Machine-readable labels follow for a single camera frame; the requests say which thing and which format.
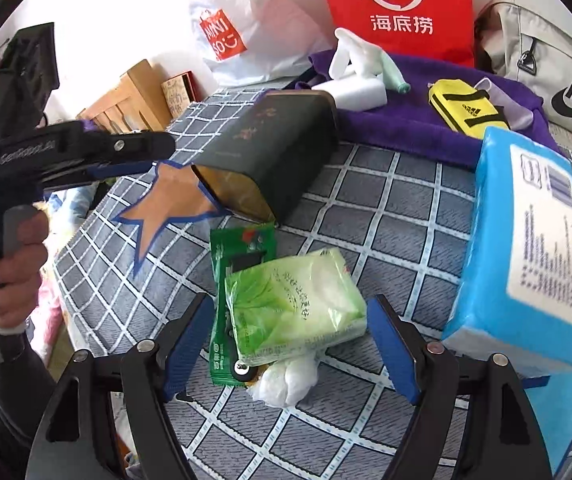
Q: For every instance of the small printed box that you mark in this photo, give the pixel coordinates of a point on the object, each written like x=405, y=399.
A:
x=178, y=92

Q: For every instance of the white plastic bag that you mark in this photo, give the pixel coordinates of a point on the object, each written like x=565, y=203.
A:
x=276, y=35

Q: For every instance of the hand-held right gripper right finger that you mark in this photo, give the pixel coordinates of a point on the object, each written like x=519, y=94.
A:
x=391, y=350

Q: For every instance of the green tissue pack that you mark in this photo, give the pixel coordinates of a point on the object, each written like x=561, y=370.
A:
x=291, y=310

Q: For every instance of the grey checked bed sheet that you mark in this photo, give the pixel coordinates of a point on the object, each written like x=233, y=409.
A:
x=391, y=220

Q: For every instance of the blue tissue pack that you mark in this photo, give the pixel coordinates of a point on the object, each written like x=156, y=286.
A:
x=496, y=270

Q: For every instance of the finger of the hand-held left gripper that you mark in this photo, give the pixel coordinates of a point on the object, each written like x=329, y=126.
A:
x=115, y=170
x=130, y=145

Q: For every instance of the red paper bag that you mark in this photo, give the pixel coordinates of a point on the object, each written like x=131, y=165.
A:
x=346, y=10

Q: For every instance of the pastel printed cloth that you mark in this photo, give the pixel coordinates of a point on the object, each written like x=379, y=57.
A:
x=73, y=210

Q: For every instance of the purple towel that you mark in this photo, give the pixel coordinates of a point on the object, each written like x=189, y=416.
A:
x=391, y=120

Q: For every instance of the person's left hand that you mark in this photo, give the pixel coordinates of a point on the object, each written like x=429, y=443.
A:
x=28, y=265

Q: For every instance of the white crumpled tissue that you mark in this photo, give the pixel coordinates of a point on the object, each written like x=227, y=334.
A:
x=286, y=382

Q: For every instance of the yellow pouch with black stripes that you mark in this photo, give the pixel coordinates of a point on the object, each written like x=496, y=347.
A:
x=451, y=100

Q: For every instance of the light blue star-shaped cardboard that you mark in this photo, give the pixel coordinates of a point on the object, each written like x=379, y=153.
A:
x=561, y=420

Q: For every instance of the white backpack with black logo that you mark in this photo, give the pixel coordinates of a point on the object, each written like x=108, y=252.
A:
x=556, y=60

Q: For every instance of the green flat packet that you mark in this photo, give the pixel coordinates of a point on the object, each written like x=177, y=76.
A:
x=236, y=245

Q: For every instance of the wooden box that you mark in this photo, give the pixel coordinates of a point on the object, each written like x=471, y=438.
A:
x=130, y=100

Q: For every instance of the white spray bottle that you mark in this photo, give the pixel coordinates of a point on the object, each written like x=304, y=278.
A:
x=356, y=92

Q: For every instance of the person's left forearm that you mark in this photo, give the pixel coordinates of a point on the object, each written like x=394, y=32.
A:
x=0, y=410

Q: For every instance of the dark green tin box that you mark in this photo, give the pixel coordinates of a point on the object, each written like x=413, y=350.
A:
x=276, y=150

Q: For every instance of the mint green tube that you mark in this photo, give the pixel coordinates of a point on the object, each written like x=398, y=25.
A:
x=391, y=72

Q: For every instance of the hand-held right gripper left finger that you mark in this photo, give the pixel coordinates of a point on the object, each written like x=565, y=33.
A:
x=190, y=345

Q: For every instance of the brown star-shaped cardboard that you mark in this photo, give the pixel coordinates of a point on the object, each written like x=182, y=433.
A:
x=165, y=205

